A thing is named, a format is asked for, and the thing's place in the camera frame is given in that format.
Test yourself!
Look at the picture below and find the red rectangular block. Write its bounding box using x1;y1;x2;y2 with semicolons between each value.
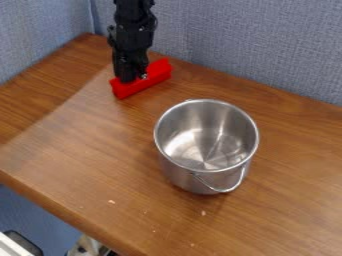
110;58;173;99

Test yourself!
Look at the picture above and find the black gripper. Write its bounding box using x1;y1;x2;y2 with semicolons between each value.
107;13;158;83

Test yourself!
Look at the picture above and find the shiny metal pot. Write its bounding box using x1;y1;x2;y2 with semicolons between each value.
154;99;260;195

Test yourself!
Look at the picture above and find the white object under table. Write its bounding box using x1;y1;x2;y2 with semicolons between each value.
64;235;121;256

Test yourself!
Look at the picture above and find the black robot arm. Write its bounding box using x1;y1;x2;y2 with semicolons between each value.
107;0;158;83

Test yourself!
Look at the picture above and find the grey device below table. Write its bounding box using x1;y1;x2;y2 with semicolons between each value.
0;230;44;256

